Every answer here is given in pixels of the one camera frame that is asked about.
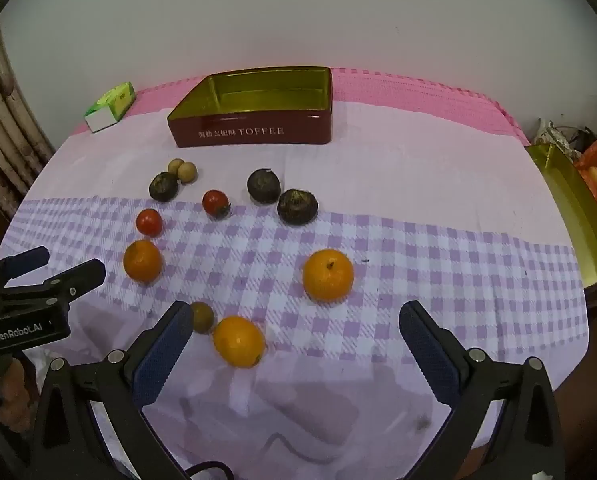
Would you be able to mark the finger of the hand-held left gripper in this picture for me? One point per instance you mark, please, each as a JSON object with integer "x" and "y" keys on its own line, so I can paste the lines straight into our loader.
{"x": 28, "y": 259}
{"x": 81, "y": 280}

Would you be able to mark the white purple checked cloth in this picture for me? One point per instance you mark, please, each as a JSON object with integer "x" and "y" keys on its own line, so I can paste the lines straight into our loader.
{"x": 428, "y": 185}

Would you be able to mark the pink striped cloth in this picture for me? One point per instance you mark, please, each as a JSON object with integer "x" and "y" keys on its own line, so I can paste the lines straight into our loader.
{"x": 403, "y": 95}

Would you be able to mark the white patterned bag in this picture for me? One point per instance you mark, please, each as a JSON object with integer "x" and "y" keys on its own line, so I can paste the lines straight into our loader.
{"x": 548, "y": 135}

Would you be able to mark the gold tin lid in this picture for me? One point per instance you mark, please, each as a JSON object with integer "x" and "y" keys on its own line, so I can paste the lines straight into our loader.
{"x": 573, "y": 210}

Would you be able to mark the dark water chestnut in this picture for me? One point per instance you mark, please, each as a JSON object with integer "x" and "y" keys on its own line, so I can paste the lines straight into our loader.
{"x": 297, "y": 206}
{"x": 263, "y": 186}
{"x": 163, "y": 186}

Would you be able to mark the dark orange mandarin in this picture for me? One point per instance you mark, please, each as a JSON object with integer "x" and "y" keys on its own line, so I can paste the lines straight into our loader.
{"x": 142, "y": 260}

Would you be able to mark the person's left hand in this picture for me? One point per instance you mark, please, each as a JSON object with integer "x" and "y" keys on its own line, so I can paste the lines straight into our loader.
{"x": 13, "y": 395}

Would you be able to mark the orange mandarin with stem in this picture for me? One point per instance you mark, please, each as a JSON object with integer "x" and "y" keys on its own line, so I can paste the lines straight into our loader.
{"x": 328, "y": 275}

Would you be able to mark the red tin box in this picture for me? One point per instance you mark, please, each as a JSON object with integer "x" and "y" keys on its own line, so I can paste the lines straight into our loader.
{"x": 253, "y": 132}

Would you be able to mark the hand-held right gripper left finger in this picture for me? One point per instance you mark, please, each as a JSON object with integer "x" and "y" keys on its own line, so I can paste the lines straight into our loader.
{"x": 163, "y": 355}

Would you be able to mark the red cherry tomato with stem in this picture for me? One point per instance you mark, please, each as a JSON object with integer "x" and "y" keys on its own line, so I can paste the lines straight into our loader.
{"x": 215, "y": 202}

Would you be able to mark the green tissue box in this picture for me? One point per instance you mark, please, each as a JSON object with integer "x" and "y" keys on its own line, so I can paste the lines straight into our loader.
{"x": 111, "y": 105}

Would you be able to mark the pale yellow round fruit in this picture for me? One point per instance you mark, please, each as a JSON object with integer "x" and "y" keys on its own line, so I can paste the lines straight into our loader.
{"x": 594, "y": 175}

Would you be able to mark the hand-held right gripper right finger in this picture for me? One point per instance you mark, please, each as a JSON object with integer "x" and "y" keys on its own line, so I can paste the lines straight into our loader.
{"x": 428, "y": 355}

